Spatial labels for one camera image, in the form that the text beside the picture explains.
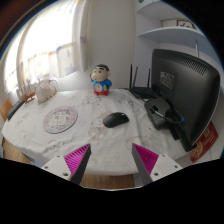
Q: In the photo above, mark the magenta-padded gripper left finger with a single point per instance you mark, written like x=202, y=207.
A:
x=76, y=159

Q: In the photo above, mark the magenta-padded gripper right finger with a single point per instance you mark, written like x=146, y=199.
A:
x=146, y=159

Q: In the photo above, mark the black computer mouse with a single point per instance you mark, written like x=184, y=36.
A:
x=115, y=119

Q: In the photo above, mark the white printed tablecloth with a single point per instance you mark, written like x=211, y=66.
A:
x=110, y=146

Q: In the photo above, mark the red printed paper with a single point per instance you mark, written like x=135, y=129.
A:
x=205, y=143

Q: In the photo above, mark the black router with antennas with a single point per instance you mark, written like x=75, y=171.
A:
x=143, y=90

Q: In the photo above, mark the black computer monitor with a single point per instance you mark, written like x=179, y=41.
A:
x=186, y=90

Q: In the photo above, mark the cartoon boy figurine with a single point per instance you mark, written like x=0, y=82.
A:
x=101, y=81

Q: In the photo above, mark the wooden rack with glasses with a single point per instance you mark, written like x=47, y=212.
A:
x=26, y=92

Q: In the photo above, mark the orange wooden chair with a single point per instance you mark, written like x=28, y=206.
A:
x=5, y=109

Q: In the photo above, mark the white star-print curtain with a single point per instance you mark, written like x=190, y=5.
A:
x=50, y=50

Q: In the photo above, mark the white wall shelf unit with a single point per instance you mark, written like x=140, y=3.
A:
x=166, y=33

